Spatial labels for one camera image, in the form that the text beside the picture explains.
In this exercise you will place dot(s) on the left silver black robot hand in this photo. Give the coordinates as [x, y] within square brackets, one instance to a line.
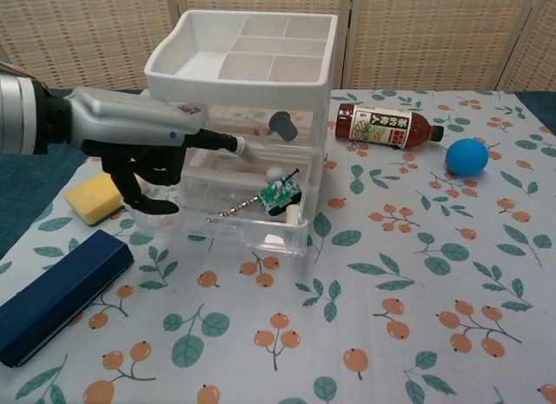
[130, 121]

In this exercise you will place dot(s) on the green circuit board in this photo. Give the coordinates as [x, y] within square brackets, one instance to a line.
[278, 195]

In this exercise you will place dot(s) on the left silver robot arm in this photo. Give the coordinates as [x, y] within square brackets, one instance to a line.
[17, 113]

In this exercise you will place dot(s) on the white clear drawer organizer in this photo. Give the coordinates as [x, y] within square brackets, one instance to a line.
[243, 89]

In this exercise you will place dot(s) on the clear drawer with grey stopper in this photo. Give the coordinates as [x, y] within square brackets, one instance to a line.
[304, 130]

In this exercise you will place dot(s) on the long dark blue box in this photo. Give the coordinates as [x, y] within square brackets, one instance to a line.
[61, 295]

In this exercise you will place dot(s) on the mahjong tile with red print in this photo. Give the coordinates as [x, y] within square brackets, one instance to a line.
[193, 109]

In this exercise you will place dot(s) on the yellow sponge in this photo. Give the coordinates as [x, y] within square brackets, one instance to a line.
[91, 195]

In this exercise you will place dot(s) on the grey black rubber stopper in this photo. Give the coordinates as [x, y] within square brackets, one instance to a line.
[282, 126]

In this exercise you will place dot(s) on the small white cylinder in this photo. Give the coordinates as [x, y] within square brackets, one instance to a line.
[292, 215]

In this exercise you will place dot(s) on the brown tea bottle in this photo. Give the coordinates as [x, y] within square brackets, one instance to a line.
[382, 128]

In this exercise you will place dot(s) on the floral printed tablecloth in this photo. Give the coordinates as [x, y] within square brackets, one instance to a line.
[347, 343]

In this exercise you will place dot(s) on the woven bamboo folding screen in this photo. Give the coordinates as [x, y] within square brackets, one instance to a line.
[434, 35]

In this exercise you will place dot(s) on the blue ball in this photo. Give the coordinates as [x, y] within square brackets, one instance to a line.
[467, 157]

